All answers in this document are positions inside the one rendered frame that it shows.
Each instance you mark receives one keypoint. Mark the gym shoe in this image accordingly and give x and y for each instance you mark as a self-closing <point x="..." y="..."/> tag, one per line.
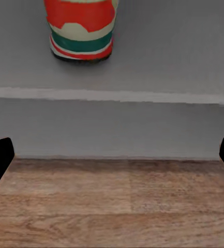
<point x="81" y="30"/>

